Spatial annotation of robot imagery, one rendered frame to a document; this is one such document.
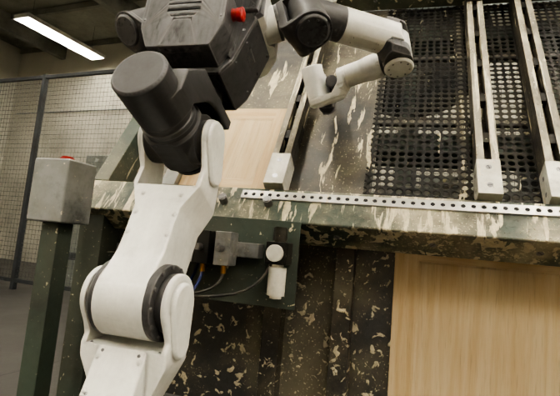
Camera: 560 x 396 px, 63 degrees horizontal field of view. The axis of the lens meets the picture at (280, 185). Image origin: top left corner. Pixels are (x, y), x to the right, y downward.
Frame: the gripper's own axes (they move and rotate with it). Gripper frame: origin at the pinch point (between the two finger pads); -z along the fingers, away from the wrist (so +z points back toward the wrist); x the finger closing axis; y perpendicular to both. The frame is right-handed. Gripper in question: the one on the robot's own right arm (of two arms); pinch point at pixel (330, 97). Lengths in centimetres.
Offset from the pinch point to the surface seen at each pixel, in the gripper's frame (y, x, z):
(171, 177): 47, -29, 26
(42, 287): 68, -60, 58
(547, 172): -63, -23, 25
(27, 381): 68, -85, 63
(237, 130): 31.6, -12.4, 6.6
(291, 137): 9.0, -15.1, 17.0
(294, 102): 11.6, -2.1, 4.4
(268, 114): 22.0, -6.2, 1.0
